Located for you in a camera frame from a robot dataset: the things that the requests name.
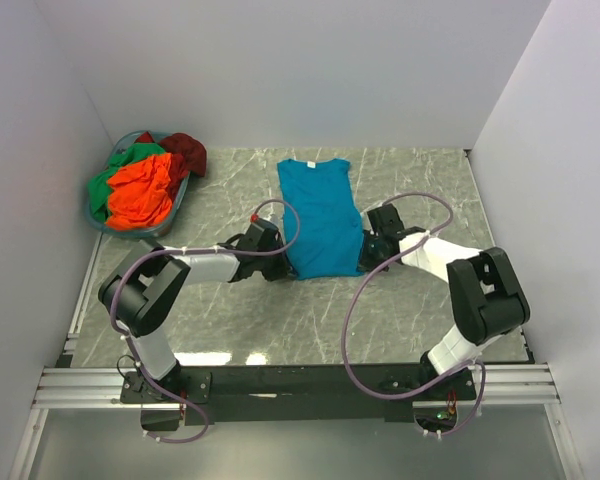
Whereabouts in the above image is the blue t shirt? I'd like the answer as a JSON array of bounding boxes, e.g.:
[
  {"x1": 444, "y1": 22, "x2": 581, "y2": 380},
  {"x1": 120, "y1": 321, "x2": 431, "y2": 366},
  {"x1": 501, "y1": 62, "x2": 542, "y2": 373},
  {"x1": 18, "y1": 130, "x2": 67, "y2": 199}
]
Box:
[{"x1": 277, "y1": 158, "x2": 363, "y2": 280}]

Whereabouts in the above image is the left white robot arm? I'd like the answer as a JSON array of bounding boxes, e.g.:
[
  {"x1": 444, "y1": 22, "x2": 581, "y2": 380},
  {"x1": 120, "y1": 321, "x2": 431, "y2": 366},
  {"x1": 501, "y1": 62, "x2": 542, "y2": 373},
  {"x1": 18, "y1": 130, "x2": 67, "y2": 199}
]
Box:
[{"x1": 98, "y1": 218, "x2": 295, "y2": 393}]

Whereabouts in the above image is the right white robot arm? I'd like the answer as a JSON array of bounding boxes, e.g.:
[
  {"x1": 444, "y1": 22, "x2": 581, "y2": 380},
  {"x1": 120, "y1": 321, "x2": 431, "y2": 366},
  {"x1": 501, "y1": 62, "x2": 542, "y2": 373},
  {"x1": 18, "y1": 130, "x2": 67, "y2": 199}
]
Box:
[{"x1": 359, "y1": 204, "x2": 530, "y2": 375}]

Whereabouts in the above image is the dark red t shirt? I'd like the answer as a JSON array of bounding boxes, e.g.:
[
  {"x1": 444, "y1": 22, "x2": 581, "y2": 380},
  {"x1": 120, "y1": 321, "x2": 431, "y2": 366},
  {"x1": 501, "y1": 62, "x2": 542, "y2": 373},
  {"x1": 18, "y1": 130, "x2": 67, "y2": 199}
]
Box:
[{"x1": 158, "y1": 133, "x2": 207, "y2": 177}]

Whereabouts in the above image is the orange t shirt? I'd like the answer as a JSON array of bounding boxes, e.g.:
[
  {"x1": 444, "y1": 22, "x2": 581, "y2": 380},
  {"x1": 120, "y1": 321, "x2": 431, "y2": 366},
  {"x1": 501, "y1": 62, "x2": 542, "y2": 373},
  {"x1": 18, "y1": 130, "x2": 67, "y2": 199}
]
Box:
[{"x1": 105, "y1": 153, "x2": 179, "y2": 231}]

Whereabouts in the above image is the black base beam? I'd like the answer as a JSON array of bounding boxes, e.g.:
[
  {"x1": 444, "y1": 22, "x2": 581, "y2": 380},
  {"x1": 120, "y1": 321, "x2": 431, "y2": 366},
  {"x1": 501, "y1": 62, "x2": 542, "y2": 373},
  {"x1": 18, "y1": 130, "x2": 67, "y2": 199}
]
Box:
[{"x1": 120, "y1": 363, "x2": 477, "y2": 431}]

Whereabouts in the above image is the green t shirt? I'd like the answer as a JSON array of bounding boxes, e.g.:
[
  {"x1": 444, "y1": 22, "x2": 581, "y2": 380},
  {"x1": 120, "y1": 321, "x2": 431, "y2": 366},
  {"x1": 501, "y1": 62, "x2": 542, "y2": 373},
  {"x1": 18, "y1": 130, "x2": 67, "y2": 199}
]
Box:
[{"x1": 87, "y1": 143, "x2": 165, "y2": 223}]

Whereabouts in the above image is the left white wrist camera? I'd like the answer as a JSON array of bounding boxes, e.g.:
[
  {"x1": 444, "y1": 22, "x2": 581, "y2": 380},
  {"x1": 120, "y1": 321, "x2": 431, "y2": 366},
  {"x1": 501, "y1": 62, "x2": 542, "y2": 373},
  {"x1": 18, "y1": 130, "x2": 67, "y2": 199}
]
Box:
[{"x1": 250, "y1": 213, "x2": 281, "y2": 229}]

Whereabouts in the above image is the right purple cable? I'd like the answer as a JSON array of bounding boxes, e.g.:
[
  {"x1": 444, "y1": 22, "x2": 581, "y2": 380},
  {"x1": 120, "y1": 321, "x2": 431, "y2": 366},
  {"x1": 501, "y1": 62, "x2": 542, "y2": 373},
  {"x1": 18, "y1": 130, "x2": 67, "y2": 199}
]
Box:
[{"x1": 340, "y1": 192, "x2": 487, "y2": 437}]

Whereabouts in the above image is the aluminium rail frame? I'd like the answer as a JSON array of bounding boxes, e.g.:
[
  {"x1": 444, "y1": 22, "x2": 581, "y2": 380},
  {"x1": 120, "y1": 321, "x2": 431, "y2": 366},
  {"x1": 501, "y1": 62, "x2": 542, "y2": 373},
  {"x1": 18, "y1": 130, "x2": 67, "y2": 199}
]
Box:
[{"x1": 32, "y1": 364, "x2": 561, "y2": 409}]

